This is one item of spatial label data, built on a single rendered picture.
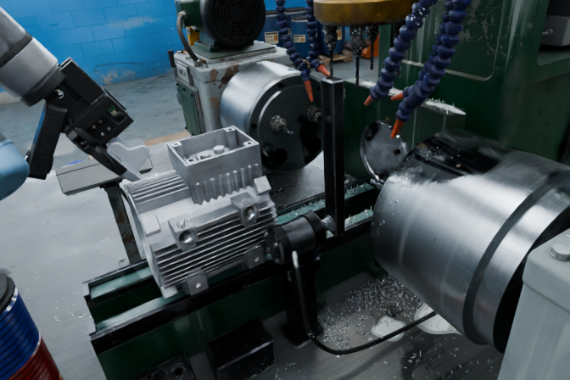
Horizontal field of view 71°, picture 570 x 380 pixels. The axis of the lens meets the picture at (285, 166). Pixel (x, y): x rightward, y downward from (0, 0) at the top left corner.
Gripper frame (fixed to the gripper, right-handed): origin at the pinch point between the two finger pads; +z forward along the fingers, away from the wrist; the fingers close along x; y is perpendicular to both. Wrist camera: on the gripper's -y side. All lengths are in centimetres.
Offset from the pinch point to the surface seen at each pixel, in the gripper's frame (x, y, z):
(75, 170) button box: 15.8, -8.7, -2.5
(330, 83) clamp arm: -20.2, 29.7, -0.6
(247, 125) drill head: 15.7, 22.1, 15.7
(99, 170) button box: 15.3, -5.7, 0.3
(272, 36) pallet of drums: 454, 187, 186
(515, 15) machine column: -21, 63, 14
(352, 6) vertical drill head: -11.1, 42.8, -2.0
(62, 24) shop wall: 545, -9, 24
